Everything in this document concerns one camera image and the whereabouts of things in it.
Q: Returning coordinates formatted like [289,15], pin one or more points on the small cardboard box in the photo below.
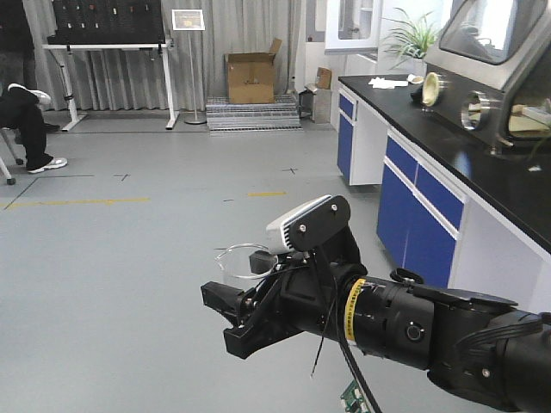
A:
[323,78]

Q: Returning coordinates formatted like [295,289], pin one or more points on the green potted plant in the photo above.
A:
[410,38]

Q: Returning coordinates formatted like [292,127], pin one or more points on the large cardboard box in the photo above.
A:
[251,76]

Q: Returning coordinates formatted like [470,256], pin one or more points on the white-framed black pegboard stand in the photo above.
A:
[112,55]

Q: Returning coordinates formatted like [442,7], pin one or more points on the metal grate platform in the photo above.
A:
[226,117]

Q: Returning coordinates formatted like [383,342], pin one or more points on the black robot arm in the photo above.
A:
[475,346]

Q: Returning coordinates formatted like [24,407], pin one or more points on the white papers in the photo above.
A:
[383,83]

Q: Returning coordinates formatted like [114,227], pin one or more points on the seated person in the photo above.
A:
[20,97]

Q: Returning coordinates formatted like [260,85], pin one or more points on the cream glove port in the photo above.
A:
[432,87]

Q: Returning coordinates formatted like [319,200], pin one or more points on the clear glass beaker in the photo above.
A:
[235,267]

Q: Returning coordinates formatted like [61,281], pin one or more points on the sign stand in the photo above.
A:
[190,20]

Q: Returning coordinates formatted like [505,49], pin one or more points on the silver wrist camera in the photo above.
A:
[301,226]

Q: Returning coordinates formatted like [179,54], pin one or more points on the glass-door glove box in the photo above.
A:
[494,57]

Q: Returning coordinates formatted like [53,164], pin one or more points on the white wall cabinet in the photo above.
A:
[352,26]

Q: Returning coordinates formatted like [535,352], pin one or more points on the green circuit board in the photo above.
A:
[352,400]

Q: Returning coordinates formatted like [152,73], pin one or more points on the blue and white lab bench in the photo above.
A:
[449,211]

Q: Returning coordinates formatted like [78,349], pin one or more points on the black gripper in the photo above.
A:
[306,291]

